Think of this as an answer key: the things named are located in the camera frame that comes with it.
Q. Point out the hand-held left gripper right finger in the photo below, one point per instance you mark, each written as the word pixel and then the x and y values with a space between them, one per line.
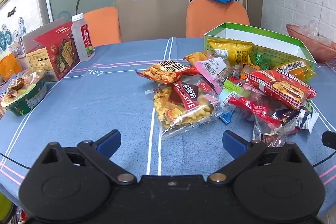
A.
pixel 232 144

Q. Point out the green and teal snack packet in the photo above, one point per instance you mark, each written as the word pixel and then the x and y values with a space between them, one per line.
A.
pixel 232 90

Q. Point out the pink-edged clear snack packet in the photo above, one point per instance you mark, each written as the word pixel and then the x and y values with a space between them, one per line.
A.
pixel 212 67

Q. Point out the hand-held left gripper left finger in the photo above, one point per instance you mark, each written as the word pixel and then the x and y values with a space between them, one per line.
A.
pixel 110 144

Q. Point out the green cardboard box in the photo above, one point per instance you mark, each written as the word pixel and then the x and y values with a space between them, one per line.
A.
pixel 262 37

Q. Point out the clear plastic bags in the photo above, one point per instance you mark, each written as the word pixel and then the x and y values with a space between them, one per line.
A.
pixel 312 29

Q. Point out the green candy wrapper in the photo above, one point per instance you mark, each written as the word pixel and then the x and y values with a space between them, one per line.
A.
pixel 260 59

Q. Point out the plastic bottle with red label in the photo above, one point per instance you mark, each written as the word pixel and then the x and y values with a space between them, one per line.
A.
pixel 82 37

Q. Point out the blue striped tablecloth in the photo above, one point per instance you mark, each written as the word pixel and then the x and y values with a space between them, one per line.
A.
pixel 92 108

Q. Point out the clear yellow cookie packet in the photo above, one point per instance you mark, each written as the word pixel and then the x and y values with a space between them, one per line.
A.
pixel 181 108

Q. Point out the orange bag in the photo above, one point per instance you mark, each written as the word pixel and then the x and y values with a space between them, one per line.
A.
pixel 8 64

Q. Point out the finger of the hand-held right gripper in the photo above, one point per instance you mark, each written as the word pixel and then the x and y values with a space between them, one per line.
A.
pixel 329 139

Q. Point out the green instant noodle bowl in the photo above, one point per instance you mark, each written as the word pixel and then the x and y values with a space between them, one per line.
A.
pixel 22 98

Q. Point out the clear dark candy packet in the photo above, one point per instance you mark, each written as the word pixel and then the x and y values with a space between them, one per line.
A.
pixel 267 134

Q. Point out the blue round wall decorations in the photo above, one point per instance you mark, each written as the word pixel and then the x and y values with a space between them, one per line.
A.
pixel 5 39

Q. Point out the orange chair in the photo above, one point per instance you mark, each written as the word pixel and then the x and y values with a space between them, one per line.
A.
pixel 215 16
pixel 102 24

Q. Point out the orange snack packet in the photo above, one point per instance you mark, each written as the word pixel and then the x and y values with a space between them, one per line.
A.
pixel 195 57

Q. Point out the red cracker box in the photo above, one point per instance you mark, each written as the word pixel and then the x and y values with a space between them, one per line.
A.
pixel 52 53

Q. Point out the small blue snack packet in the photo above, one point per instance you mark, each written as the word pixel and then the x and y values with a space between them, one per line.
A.
pixel 227 117

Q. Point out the yellow transparent snack packet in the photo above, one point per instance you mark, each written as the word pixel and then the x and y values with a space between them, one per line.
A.
pixel 296 67

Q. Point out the dark purple snack packet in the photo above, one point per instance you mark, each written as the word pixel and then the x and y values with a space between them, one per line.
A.
pixel 287 116

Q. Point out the red checkered snack packet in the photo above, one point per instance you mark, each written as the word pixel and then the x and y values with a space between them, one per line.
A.
pixel 283 87

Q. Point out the red date snack packet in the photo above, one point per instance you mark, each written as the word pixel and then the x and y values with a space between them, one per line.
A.
pixel 252 108

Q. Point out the white snack packet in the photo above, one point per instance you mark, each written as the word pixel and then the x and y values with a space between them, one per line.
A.
pixel 308 119

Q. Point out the pink plastic bowl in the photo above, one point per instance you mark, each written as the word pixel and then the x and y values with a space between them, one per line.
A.
pixel 323 52

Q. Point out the red peanut snack packet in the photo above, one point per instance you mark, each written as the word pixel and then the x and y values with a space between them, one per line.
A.
pixel 165 71

